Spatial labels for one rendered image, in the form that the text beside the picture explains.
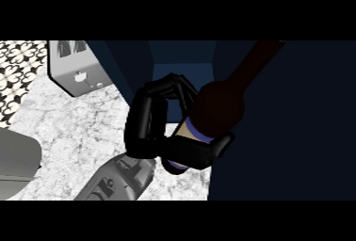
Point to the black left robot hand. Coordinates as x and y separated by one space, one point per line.
143 125

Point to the dark red wine bottle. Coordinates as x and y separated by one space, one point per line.
217 106

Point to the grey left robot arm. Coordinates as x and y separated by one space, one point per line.
115 182

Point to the dark blue cabinet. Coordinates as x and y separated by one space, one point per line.
134 59

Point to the dark blue cabinet door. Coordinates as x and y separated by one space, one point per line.
295 125

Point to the grey toaster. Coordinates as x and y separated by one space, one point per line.
74 69

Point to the grey rounded appliance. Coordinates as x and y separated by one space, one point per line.
16 163

